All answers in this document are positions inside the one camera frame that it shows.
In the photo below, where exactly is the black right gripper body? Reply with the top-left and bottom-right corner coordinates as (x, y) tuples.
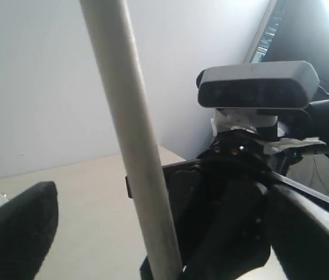
(125, 131), (287, 279)

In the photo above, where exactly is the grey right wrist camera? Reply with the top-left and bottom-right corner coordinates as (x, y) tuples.
(196, 61), (320, 110)

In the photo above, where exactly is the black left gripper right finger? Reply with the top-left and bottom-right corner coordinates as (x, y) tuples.
(268, 184), (329, 279)

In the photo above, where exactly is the white drumstick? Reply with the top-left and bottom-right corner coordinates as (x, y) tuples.
(80, 1), (183, 279)

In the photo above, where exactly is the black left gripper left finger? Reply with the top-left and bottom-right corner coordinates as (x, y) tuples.
(0, 181), (58, 280)

